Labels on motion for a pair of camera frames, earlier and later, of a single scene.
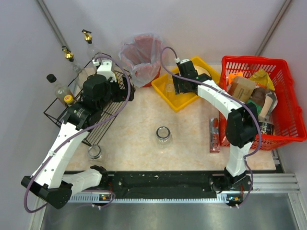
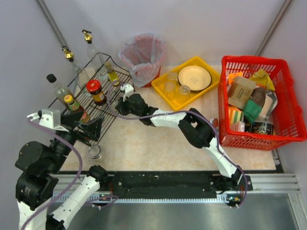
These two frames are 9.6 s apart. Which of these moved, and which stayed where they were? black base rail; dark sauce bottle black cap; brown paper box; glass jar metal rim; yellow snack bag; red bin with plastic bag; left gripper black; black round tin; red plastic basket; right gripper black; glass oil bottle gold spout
Moved: glass jar metal rim; left gripper black; right gripper black
Stayed: dark sauce bottle black cap; yellow snack bag; glass oil bottle gold spout; black round tin; red bin with plastic bag; red plastic basket; black base rail; brown paper box
